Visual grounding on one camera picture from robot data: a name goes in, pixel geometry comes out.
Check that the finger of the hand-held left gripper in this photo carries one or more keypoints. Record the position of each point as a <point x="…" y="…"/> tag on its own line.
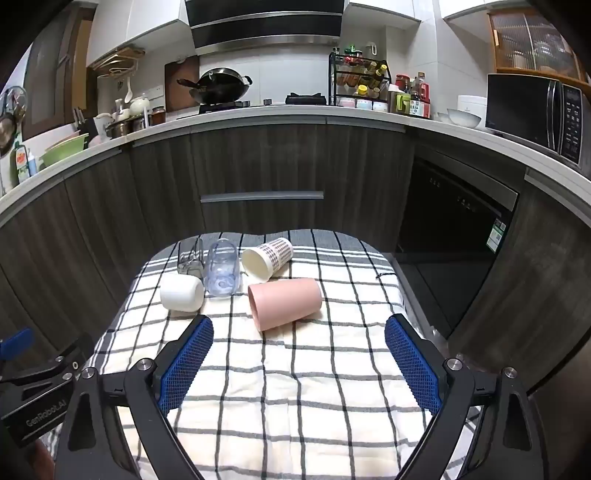
<point x="16" y="342"/>

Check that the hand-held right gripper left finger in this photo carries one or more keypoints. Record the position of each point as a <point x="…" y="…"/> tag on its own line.
<point x="184" y="364"/>

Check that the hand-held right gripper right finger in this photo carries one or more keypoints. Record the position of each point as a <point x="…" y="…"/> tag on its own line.
<point x="413" y="364"/>

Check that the pink cup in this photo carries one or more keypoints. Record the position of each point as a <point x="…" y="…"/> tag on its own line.
<point x="286" y="302"/>

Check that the white cup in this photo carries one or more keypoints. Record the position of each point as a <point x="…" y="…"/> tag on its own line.
<point x="182" y="293"/>

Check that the clear bluish plastic cup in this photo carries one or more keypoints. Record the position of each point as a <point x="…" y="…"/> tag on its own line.
<point x="221" y="270"/>

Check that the patterned paper cup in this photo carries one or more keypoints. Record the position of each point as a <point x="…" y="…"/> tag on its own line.
<point x="272" y="254"/>

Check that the dark clear glass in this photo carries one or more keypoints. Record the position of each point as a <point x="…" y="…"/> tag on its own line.
<point x="188" y="264"/>

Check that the checked white cloth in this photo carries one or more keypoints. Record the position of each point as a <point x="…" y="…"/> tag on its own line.
<point x="300" y="369"/>

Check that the black built-in dishwasher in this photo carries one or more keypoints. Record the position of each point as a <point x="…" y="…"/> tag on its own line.
<point x="452" y="221"/>

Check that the green dish soap bottle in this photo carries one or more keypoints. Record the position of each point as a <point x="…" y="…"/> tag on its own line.
<point x="21" y="164"/>

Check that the green basin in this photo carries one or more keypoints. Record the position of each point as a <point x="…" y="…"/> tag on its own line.
<point x="64" y="150"/>

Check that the hanging steel pan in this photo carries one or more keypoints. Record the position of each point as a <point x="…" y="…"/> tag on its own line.
<point x="9" y="120"/>

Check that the knife block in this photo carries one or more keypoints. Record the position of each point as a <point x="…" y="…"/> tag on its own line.
<point x="87" y="124"/>

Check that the steel pot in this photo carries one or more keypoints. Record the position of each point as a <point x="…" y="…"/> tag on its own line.
<point x="122" y="128"/>

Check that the small white bowl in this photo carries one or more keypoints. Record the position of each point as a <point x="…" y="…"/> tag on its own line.
<point x="444" y="117"/>

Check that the brown jar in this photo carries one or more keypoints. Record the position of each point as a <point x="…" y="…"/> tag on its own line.
<point x="158" y="116"/>

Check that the large white bowl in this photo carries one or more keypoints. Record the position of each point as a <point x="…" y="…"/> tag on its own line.
<point x="464" y="119"/>

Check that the white teapot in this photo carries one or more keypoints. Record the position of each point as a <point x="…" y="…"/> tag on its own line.
<point x="138" y="106"/>

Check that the white rice cooker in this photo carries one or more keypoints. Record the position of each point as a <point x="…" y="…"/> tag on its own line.
<point x="472" y="107"/>

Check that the white ladle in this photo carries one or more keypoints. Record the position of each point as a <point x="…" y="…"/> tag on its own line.
<point x="129" y="92"/>

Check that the brown wooden door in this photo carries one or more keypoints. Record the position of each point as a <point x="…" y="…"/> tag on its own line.
<point x="51" y="69"/>

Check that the black microwave oven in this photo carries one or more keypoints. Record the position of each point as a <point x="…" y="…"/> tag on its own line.
<point x="517" y="106"/>

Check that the black wok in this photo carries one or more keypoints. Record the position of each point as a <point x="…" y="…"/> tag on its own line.
<point x="221" y="85"/>

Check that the black stove burner grate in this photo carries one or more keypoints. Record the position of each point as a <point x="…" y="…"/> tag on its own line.
<point x="305" y="98"/>

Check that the row of seasoning bottles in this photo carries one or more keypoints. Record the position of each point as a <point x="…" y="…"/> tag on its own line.
<point x="364" y="76"/>

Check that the brown cutting board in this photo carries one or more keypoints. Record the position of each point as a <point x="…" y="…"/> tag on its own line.
<point x="178" y="68"/>

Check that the black spice rack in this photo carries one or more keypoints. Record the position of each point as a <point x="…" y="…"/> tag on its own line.
<point x="332" y="78"/>

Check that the wooden glass-door cabinet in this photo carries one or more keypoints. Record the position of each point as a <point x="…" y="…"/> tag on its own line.
<point x="531" y="41"/>

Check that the black range hood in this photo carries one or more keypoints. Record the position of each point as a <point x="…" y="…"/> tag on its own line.
<point x="263" y="27"/>

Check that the wooden wall rack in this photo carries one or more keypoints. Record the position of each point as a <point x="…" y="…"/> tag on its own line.
<point x="117" y="57"/>

